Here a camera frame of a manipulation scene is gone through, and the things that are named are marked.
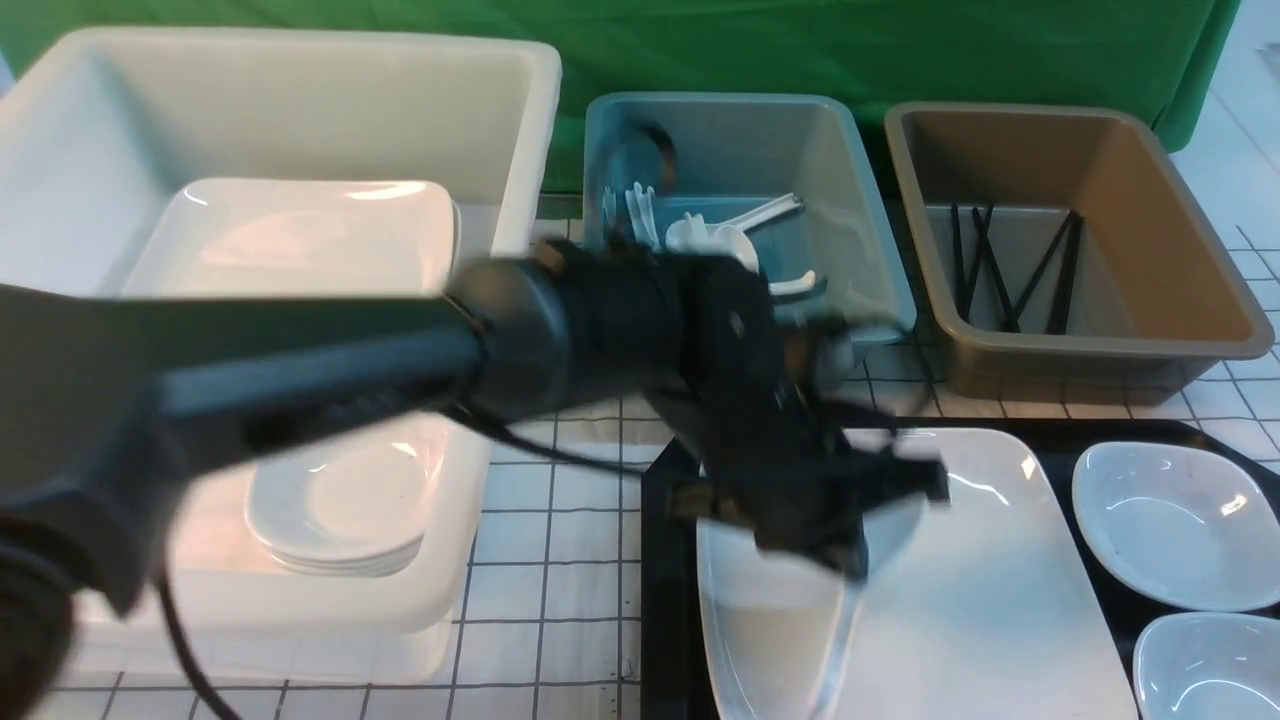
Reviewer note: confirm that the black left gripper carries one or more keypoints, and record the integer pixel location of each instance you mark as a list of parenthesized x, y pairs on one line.
[(798, 469)]

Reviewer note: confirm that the black chopstick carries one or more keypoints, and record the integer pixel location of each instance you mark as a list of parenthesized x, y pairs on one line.
[(964, 293), (1040, 265), (981, 219), (1058, 319)]

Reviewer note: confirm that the large white square plate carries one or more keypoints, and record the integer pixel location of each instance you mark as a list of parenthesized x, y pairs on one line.
[(987, 614)]

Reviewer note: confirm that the white small bowl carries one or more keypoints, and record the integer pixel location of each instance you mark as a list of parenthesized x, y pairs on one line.
[(1179, 525), (1208, 665)]

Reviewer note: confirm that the white soup spoon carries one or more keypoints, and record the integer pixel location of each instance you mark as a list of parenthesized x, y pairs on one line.
[(886, 532)]

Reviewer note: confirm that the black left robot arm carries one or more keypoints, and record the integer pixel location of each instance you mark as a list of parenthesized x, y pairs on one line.
[(112, 408)]

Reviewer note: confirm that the white spoon long diagonal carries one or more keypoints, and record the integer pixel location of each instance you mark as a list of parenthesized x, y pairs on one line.
[(804, 284)]

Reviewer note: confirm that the white spoon centre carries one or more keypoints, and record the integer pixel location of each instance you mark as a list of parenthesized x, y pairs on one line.
[(736, 243)]

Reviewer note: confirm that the white spoon far left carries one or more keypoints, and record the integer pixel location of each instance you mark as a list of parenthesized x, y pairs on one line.
[(639, 202)]

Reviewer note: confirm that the teal plastic bin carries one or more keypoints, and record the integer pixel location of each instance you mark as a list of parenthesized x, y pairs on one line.
[(719, 155)]

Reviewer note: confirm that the black serving tray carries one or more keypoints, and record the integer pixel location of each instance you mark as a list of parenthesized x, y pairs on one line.
[(676, 683)]

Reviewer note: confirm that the brown plastic bin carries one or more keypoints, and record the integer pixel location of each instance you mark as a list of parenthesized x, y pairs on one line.
[(1157, 301)]

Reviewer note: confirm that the stacked white bowls in tub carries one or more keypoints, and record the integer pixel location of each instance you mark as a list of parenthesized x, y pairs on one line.
[(355, 505)]

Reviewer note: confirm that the green cloth backdrop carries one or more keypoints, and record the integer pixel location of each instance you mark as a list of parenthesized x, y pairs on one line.
[(1152, 59)]

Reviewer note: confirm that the stacked white plates in tub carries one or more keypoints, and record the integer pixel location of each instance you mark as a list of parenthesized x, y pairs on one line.
[(300, 240)]

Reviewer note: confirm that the large white plastic tub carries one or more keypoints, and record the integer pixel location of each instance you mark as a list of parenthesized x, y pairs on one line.
[(122, 147)]

